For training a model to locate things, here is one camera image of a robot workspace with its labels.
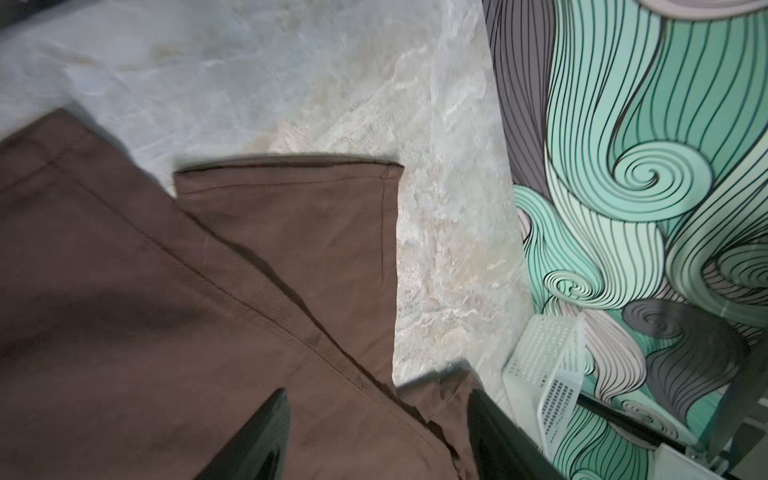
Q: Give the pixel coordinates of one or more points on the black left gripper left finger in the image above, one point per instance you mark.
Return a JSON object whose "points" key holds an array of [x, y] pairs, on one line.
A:
{"points": [[258, 450]]}

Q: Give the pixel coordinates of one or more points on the black frame post right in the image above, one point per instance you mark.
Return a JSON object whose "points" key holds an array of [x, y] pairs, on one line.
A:
{"points": [[636, 430]]}

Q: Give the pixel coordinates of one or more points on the brown trousers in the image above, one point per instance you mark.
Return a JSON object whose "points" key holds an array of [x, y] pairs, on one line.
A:
{"points": [[141, 330]]}

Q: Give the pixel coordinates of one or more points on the aluminium rail right wall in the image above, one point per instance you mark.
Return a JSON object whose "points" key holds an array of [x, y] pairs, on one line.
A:
{"points": [[743, 394]]}

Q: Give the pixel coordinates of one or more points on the white plastic laundry basket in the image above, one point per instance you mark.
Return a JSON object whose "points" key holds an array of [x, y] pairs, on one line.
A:
{"points": [[544, 376]]}

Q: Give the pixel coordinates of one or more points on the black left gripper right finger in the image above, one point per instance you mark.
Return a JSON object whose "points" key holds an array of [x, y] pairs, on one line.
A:
{"points": [[500, 448]]}

